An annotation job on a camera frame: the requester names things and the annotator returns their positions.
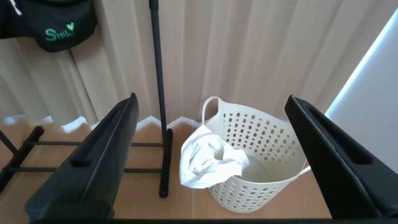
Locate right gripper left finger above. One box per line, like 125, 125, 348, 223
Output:
24, 92, 140, 220

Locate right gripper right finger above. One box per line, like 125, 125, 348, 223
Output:
284, 95, 398, 218

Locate white garment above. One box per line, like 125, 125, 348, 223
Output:
179, 124, 250, 190

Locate black shorts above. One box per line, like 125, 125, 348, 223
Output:
0, 0, 98, 53

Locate white laundry basket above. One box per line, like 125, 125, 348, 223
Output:
201, 96, 312, 214

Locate black clothes rack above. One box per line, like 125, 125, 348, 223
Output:
0, 0, 174, 199

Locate beige curtain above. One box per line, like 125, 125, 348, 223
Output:
0, 0, 398, 128

